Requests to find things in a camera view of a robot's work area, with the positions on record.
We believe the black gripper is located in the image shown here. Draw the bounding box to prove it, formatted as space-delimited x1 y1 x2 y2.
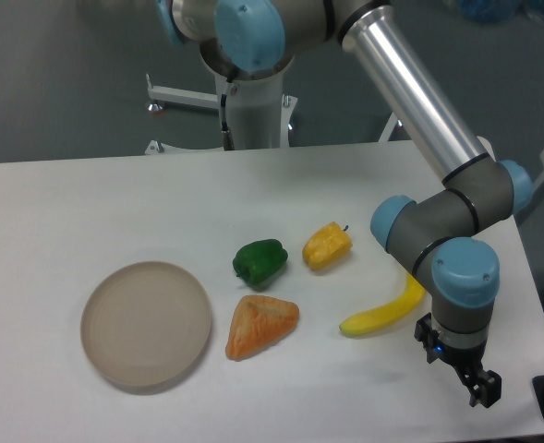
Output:
414 313 502 408

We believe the yellow toy pepper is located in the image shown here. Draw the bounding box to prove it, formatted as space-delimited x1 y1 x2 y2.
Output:
302 221 353 271

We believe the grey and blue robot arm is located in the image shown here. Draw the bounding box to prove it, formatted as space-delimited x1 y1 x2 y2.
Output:
156 1 533 407

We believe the green toy pepper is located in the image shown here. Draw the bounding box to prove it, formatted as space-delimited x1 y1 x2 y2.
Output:
232 239 288 286

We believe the yellow toy banana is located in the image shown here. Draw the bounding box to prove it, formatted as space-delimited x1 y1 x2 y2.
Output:
339 274 426 338

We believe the orange triangular toy bread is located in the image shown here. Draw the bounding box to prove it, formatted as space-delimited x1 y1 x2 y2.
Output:
225 294 300 361

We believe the beige round plate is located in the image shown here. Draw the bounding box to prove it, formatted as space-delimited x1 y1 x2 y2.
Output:
80 261 212 392

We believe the blue bag in background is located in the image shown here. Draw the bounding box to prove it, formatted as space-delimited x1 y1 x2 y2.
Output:
452 0 544 25

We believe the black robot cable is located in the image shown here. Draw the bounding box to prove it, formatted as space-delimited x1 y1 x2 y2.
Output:
218 64 242 151

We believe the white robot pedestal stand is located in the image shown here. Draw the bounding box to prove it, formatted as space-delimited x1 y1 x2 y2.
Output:
142 43 299 156

